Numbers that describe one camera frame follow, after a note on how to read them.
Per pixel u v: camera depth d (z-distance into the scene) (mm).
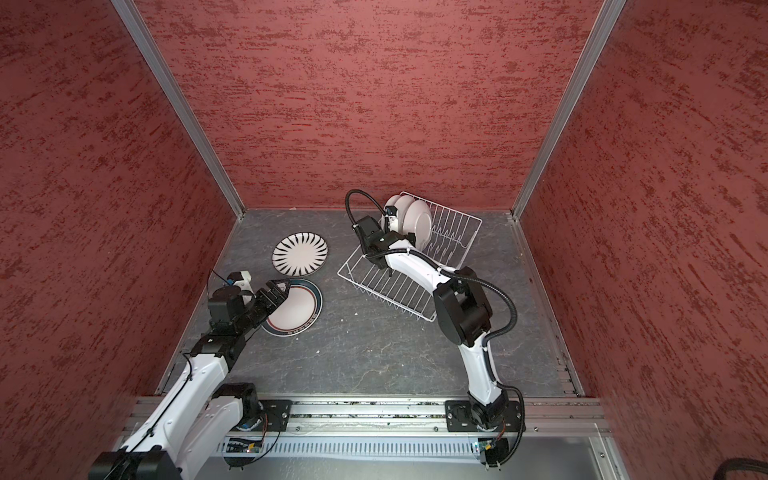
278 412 738
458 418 740
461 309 525
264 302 728
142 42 758
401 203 1003
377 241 695
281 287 760
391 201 1018
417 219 990
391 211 824
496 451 733
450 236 1032
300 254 1076
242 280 753
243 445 724
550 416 760
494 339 533
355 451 774
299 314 896
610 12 710
